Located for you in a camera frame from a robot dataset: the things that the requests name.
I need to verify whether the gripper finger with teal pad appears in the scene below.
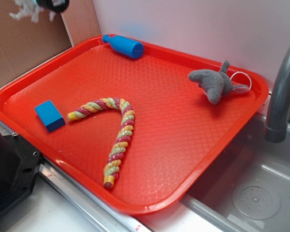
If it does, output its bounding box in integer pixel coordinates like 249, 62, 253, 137
36, 0, 70, 13

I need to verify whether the brown cardboard panel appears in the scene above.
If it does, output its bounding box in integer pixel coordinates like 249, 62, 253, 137
0, 0, 101, 88

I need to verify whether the blue plastic bottle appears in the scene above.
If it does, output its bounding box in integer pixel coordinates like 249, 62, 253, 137
102, 35, 145, 59

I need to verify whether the blue rectangular block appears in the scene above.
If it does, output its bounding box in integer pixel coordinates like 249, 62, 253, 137
34, 101, 65, 132

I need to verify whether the red plastic tray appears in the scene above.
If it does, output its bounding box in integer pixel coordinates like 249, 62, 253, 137
0, 37, 269, 215

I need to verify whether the grey plush dolphin toy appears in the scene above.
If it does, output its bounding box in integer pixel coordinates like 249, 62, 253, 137
188, 60, 252, 105

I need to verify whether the grey toy faucet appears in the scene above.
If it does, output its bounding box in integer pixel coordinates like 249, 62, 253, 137
264, 47, 290, 143

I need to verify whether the grey toy sink basin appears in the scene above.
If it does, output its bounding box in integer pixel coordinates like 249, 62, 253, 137
182, 114, 290, 232

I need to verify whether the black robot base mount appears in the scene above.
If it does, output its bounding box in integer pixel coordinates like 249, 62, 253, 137
0, 133, 42, 217

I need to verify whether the multicolour twisted rope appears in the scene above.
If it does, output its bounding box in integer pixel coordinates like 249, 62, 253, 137
67, 97, 135, 189

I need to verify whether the silver metal rail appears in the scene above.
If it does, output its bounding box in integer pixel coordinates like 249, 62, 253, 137
0, 113, 150, 232

